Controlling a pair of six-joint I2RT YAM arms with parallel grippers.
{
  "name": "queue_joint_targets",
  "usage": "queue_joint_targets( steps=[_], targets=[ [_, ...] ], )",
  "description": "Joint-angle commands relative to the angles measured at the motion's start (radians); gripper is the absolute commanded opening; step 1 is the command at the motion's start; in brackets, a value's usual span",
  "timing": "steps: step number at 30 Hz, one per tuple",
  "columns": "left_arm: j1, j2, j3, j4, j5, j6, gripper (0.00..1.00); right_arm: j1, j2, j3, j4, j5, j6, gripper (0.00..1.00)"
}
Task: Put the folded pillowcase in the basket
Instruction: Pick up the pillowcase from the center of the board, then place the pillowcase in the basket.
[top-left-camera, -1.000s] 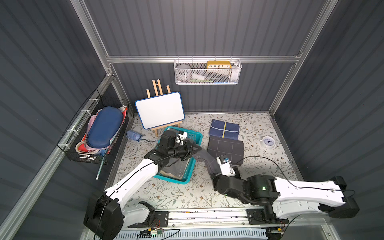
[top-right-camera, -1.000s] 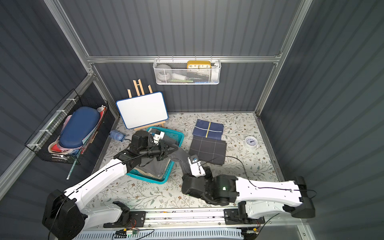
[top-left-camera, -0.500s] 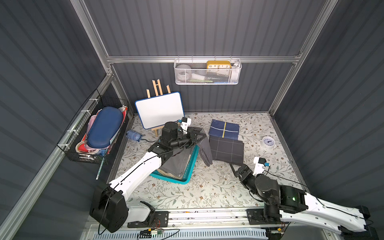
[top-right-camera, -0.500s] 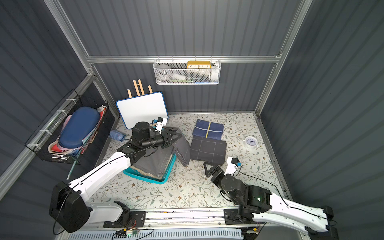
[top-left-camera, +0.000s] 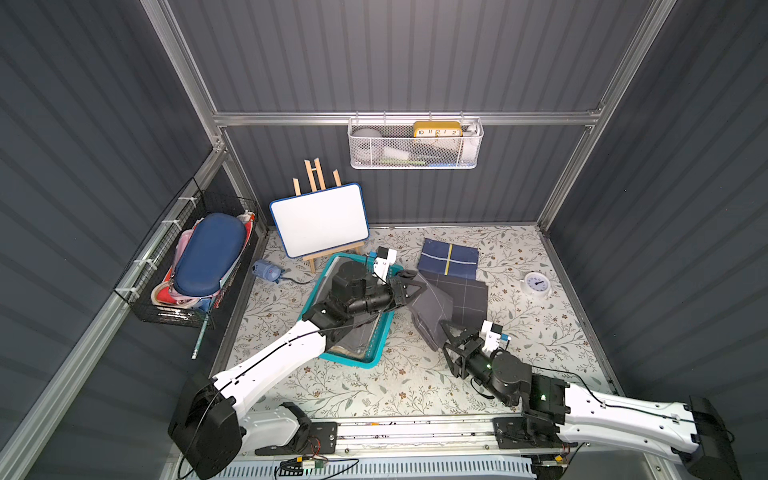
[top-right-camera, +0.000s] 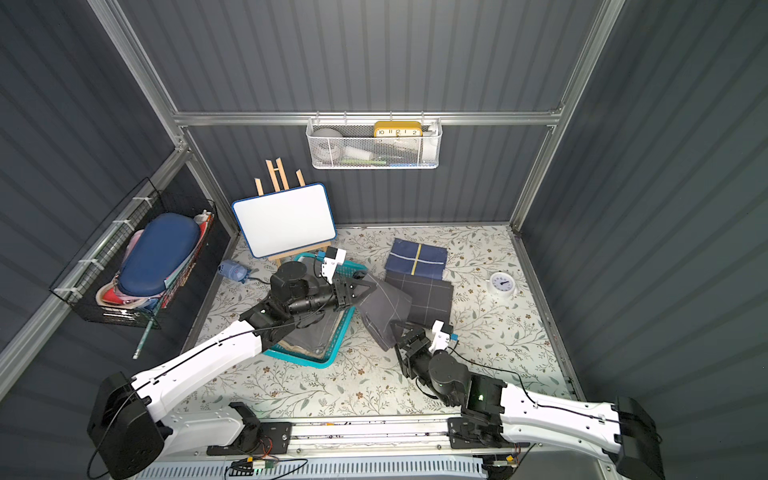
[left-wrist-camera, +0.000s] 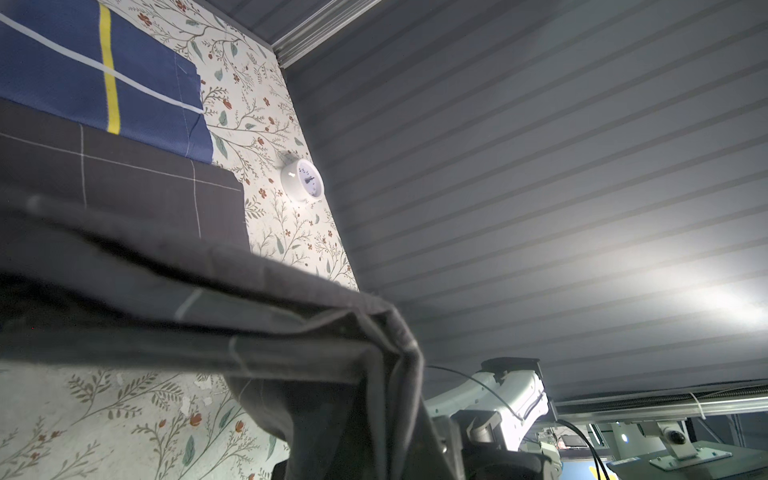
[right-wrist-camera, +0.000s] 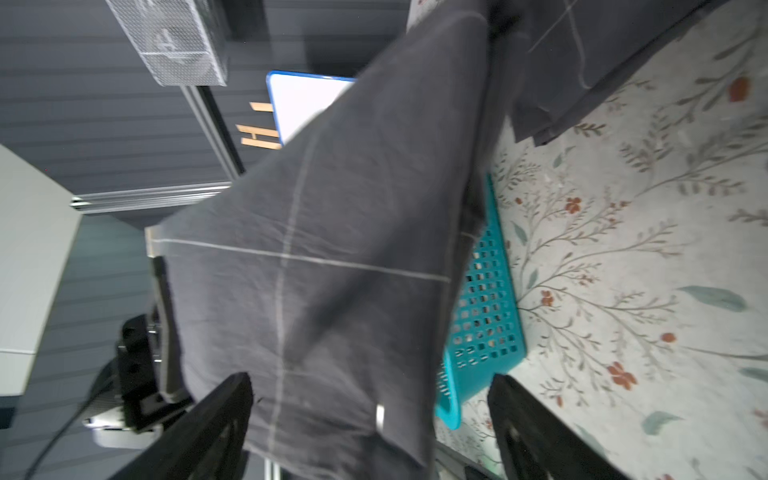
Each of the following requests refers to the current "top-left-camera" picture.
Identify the tape roll in wall basket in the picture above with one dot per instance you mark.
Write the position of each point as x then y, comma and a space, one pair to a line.
366, 145

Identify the teal plastic basket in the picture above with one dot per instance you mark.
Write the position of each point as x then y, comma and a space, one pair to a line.
315, 312

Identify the white wire wall basket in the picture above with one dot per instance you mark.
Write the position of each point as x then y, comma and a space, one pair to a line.
402, 151

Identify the grey pillowcase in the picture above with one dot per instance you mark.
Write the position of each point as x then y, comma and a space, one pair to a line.
357, 336

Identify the yellow clock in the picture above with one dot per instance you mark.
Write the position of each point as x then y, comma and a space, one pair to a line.
437, 129

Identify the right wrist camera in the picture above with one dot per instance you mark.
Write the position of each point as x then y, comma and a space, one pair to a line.
493, 336

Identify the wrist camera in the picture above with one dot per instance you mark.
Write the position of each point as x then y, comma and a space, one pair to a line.
493, 336
383, 258

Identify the navy blue oval cushion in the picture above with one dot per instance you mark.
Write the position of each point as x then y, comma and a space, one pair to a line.
212, 249

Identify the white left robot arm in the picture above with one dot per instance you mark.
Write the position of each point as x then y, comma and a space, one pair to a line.
212, 422

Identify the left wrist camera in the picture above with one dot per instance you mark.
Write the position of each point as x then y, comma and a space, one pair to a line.
383, 258

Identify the blue toy with cord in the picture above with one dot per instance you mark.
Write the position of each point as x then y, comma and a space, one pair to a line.
270, 272

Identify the black wire side basket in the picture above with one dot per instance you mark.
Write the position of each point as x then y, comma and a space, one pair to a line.
151, 295

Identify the blue framed whiteboard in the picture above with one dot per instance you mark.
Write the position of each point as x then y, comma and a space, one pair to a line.
319, 221

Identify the small white round clock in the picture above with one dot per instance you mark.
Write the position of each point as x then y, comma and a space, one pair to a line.
536, 284

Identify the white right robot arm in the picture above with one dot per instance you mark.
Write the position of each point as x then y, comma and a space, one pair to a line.
554, 412

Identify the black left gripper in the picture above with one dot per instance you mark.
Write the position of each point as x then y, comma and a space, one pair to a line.
395, 289

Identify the navy folded pillowcase yellow stripe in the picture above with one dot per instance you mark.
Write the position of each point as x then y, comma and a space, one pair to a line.
438, 257

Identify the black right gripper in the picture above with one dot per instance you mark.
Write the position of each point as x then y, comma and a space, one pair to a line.
466, 354

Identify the metal base rail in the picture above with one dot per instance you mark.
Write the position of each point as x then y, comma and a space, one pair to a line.
463, 434

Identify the dark grid pillowcase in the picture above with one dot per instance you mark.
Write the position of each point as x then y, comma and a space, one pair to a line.
469, 297
431, 307

